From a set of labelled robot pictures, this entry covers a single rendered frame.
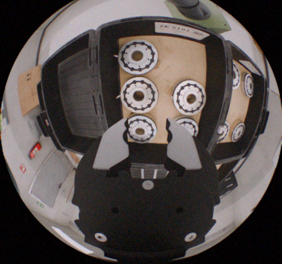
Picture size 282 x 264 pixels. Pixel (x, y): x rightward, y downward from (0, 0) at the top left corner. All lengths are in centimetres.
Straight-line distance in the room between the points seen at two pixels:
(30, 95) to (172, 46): 269
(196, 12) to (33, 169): 333
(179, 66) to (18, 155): 300
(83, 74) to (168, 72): 28
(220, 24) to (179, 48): 26
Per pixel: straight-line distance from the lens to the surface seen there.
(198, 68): 31
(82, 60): 38
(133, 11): 56
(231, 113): 44
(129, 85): 26
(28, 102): 268
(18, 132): 280
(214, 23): 46
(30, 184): 315
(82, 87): 38
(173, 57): 29
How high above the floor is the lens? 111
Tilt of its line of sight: 59 degrees down
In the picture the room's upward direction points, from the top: 166 degrees counter-clockwise
